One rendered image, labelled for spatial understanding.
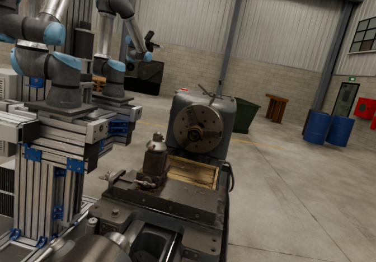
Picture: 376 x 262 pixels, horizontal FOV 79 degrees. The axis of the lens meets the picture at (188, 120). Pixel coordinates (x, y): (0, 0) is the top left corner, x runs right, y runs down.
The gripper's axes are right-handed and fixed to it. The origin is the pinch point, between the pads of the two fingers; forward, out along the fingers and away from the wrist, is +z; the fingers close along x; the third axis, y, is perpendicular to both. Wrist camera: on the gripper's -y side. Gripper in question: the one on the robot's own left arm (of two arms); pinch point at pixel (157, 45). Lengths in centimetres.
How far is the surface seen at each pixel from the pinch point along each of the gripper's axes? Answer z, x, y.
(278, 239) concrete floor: 56, 157, 138
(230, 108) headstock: -21, 89, 23
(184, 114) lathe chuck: -45, 69, 34
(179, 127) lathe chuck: -46, 69, 43
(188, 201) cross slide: -99, 110, 47
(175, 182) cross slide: -91, 99, 48
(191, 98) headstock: -28, 62, 26
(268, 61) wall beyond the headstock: 1004, -127, -71
